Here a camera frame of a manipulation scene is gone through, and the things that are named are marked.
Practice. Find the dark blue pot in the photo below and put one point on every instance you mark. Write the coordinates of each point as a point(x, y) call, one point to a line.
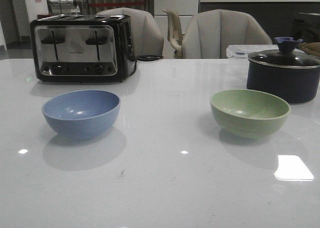
point(294, 85)

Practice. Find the glass pot lid blue knob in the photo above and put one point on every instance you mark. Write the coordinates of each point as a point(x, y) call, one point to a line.
point(285, 55)

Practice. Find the green bowl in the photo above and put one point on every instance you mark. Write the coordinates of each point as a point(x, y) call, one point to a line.
point(248, 113)

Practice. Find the right beige chair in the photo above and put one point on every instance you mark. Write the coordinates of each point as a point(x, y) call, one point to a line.
point(209, 33)

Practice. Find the black and chrome toaster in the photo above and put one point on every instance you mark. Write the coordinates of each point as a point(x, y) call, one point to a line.
point(83, 48)

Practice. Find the left beige chair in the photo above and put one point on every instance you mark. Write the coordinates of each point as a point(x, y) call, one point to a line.
point(147, 36)

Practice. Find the blue bowl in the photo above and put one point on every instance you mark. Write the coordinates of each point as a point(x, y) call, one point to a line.
point(82, 114)

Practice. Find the clear plastic container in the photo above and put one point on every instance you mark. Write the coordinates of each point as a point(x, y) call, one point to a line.
point(242, 50)

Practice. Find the white cabinet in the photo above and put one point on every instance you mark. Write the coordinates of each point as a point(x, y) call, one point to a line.
point(184, 8)

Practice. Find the metal cart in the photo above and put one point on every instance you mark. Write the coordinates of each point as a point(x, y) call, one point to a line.
point(56, 7)

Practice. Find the beige chair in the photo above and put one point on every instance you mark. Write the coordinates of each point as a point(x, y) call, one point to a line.
point(209, 33)
point(147, 36)

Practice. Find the cream office chair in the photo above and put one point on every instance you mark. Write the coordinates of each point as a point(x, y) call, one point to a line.
point(174, 32)

